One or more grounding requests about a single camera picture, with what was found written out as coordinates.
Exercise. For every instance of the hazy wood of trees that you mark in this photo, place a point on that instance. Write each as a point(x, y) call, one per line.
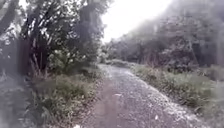
point(173, 43)

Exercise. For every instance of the robot's own part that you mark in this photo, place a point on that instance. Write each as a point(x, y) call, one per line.
point(76, 126)

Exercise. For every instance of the grey asphalt path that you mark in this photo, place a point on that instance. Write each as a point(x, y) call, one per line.
point(130, 103)

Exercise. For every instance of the grass verge with weeds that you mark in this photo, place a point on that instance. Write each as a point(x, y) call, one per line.
point(60, 96)

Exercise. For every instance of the wood of dark trees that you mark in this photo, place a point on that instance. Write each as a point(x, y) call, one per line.
point(56, 33)

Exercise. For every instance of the grass verge with leaf litter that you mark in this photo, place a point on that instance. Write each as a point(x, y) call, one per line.
point(180, 86)

